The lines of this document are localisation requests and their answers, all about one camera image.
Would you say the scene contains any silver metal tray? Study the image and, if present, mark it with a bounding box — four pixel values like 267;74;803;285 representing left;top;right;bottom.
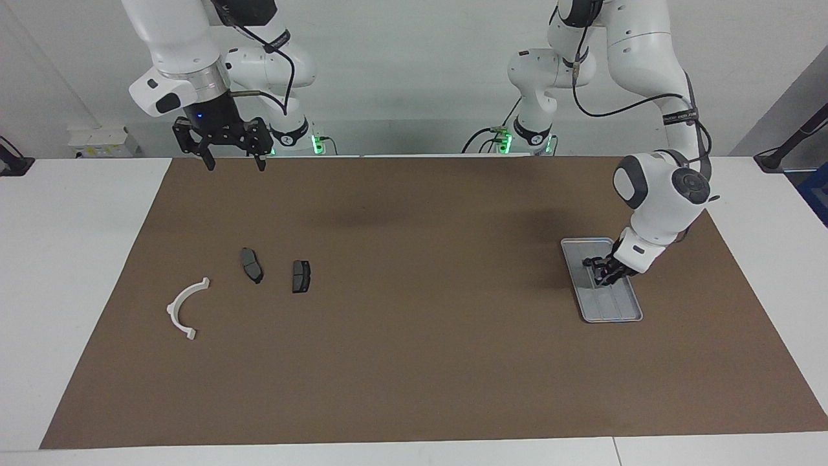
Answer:
560;237;644;324

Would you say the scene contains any long dark grey brake pad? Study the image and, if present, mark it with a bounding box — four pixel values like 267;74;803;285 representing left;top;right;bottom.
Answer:
240;247;265;285

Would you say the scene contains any white power strip box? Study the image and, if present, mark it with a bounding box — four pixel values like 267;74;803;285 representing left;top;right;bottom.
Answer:
67;126;144;160

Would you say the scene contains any black stand with pole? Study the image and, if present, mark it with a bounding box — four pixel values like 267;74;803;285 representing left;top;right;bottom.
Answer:
754;102;828;173

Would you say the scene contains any blue crate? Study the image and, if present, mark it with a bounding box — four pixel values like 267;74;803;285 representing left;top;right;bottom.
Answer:
797;162;828;228

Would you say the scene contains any brown table mat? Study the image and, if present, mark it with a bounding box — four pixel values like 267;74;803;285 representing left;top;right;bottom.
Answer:
39;154;828;450

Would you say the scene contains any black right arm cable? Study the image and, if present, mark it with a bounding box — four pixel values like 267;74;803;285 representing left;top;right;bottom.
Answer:
217;3;298;117

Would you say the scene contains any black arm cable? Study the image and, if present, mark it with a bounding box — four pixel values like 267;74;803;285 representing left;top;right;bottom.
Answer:
217;3;298;117
569;13;714;179

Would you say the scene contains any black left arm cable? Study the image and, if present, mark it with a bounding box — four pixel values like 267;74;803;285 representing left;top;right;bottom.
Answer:
569;13;714;179

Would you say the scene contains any white semicircular plastic bracket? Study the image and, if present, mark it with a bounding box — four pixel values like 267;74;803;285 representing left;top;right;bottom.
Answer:
166;277;212;341

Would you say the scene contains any black base cable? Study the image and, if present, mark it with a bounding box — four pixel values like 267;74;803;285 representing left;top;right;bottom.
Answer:
461;97;522;156

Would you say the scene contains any black clamp mount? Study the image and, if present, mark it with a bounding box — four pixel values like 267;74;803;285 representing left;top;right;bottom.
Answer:
0;135;35;177

